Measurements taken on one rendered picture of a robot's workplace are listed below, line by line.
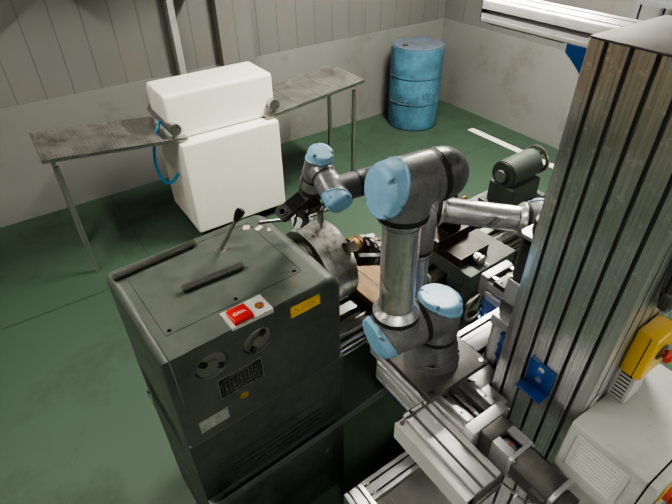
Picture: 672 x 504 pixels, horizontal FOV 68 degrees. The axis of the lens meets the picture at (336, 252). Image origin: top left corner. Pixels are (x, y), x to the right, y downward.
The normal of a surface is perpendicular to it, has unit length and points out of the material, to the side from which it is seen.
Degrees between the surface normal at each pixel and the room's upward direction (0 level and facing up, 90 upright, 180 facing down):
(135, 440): 0
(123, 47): 90
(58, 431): 0
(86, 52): 90
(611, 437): 0
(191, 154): 90
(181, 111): 90
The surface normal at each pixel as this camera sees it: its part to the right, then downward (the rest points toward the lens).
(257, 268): -0.01, -0.79
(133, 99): 0.57, 0.50
